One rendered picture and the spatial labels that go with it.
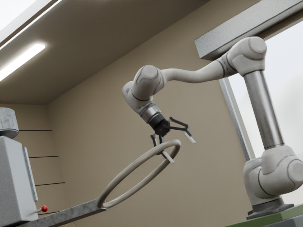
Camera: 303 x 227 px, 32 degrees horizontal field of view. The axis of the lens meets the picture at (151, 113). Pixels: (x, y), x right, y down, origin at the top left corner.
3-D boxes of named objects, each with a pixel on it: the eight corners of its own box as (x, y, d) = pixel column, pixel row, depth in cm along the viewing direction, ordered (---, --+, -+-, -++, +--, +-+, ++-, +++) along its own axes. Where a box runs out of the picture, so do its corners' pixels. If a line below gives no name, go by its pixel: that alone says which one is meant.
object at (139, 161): (86, 208, 219) (82, 202, 220) (113, 212, 266) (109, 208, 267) (176, 133, 220) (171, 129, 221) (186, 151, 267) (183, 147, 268)
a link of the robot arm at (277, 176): (290, 192, 251) (319, 185, 232) (263, 199, 245) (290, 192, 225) (247, 45, 267) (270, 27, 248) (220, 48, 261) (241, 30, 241)
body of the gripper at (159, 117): (163, 112, 245) (176, 127, 242) (150, 124, 246) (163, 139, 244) (158, 111, 238) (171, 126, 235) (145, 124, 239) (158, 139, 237)
